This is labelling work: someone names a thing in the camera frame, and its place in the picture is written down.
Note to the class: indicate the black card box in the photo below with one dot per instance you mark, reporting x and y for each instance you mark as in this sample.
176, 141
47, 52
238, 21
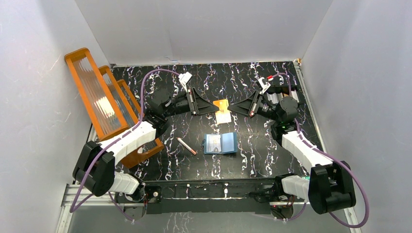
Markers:
276, 93

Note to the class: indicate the blue leather card holder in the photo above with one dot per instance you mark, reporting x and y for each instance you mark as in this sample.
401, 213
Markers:
226, 143

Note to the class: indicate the orange credit card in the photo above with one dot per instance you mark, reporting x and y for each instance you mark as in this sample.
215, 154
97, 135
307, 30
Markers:
222, 105

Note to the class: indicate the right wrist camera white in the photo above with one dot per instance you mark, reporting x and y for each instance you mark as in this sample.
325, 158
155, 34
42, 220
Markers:
264, 85

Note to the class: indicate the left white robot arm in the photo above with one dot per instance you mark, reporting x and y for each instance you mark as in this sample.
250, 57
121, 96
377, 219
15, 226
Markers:
95, 168

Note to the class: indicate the orange tiered organizer rack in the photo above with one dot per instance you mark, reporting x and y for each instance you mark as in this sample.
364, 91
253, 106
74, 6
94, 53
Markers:
111, 106

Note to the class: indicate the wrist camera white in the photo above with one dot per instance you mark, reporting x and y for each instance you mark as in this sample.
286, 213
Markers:
184, 78
264, 85

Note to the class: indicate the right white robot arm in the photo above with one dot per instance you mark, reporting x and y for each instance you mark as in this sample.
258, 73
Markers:
309, 160

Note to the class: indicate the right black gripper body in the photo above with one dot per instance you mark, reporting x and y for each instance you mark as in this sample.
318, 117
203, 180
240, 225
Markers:
267, 109

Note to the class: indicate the white pink pen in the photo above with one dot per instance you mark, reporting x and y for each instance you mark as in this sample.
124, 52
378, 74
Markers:
184, 144

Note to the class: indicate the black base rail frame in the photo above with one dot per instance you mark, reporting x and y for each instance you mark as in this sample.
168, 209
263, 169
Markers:
239, 195

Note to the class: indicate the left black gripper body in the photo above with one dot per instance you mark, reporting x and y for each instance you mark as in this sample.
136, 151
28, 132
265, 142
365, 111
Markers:
192, 102

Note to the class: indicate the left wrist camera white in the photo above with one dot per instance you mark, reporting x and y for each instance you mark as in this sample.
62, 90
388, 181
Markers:
184, 78

